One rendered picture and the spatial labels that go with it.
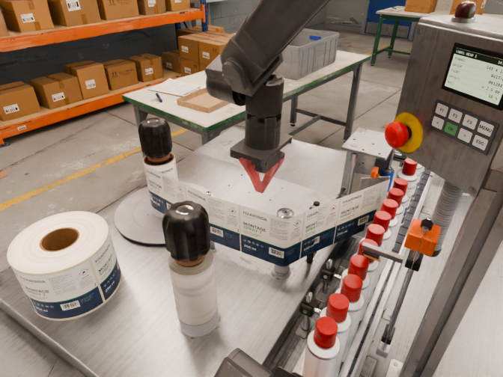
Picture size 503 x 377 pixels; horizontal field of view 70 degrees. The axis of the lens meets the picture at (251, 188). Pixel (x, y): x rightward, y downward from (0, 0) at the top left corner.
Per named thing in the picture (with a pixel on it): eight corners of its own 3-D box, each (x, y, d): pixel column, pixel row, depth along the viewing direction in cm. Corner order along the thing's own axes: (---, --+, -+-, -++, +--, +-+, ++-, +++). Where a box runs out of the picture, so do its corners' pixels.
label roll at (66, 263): (87, 244, 98) (72, 201, 90) (138, 275, 89) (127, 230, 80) (13, 294, 84) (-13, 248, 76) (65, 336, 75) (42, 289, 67)
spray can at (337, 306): (318, 353, 71) (331, 283, 60) (343, 369, 69) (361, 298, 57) (305, 374, 68) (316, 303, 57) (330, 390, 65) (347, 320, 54)
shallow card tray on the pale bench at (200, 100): (214, 89, 230) (214, 84, 228) (245, 96, 219) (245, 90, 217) (177, 105, 207) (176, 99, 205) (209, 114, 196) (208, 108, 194)
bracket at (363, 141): (358, 129, 98) (358, 126, 98) (399, 139, 94) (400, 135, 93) (340, 149, 89) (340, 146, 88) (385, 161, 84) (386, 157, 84)
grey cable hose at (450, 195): (421, 242, 70) (455, 145, 58) (440, 249, 68) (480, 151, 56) (418, 253, 67) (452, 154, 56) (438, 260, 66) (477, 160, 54)
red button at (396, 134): (400, 115, 53) (384, 119, 52) (419, 125, 50) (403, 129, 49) (394, 139, 55) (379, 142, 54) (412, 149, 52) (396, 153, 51)
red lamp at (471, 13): (461, 19, 46) (467, -2, 44) (479, 22, 44) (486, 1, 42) (445, 20, 45) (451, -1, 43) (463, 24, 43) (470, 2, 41)
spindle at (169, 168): (166, 197, 114) (152, 111, 98) (188, 206, 110) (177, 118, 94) (145, 212, 108) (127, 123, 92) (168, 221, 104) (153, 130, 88)
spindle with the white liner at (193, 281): (195, 295, 83) (181, 188, 67) (227, 313, 79) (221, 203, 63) (168, 325, 77) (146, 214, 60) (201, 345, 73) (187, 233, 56)
